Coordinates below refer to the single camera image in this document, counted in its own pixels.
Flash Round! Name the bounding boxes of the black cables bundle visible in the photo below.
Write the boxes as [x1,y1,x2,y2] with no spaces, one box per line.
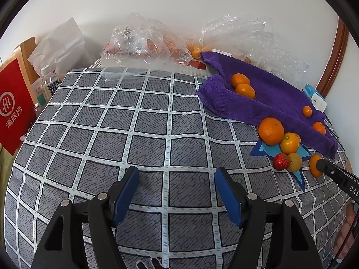
[325,119,344,146]

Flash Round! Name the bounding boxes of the red paper bag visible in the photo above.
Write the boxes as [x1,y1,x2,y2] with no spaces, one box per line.
[0,59,37,156]

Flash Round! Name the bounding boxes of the blue and white box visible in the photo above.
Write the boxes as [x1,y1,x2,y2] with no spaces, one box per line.
[304,83,327,113]

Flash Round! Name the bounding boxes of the wooden chair back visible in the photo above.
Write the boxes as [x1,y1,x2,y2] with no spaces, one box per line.
[13,36,38,82]

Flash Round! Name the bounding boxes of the pastel blanket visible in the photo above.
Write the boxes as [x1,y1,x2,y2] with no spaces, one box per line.
[0,146,17,180]

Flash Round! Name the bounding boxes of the purple towel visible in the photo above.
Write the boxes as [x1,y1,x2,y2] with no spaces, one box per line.
[197,51,339,159]

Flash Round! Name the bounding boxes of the pile of bagged oranges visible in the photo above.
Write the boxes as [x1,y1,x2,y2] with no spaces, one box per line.
[188,43,253,63]

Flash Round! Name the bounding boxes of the grey checked tablecloth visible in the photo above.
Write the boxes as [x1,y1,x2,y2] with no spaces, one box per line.
[4,67,354,269]

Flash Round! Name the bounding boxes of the large clear plastic bag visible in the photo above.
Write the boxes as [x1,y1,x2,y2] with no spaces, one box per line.
[185,14,309,79]

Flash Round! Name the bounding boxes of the small clear plastic bag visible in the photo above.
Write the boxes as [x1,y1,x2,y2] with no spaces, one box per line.
[100,13,194,75]

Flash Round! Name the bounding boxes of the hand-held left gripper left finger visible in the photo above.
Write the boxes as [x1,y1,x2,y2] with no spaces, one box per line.
[31,166,140,269]

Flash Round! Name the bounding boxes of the clear water bottle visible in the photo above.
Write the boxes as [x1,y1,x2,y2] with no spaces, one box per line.
[39,65,61,103]

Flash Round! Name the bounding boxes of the red strawberry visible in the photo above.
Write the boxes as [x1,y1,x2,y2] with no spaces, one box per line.
[273,153,289,171]

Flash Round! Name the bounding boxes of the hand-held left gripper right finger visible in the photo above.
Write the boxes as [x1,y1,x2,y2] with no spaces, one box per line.
[214,167,323,269]

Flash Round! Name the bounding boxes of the small green-yellow fruit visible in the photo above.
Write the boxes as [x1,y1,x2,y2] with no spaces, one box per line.
[287,152,302,173]

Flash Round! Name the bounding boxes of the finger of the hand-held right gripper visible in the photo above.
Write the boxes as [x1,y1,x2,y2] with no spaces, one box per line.
[316,159,348,184]

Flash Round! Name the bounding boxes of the white plastic bag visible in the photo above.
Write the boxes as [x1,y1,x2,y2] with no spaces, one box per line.
[28,17,86,90]

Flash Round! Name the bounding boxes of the brown wooden door frame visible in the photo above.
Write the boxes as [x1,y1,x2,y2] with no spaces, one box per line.
[315,17,349,98]

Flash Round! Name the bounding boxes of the person's right hand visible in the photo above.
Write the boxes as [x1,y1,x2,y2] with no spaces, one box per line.
[334,203,359,260]

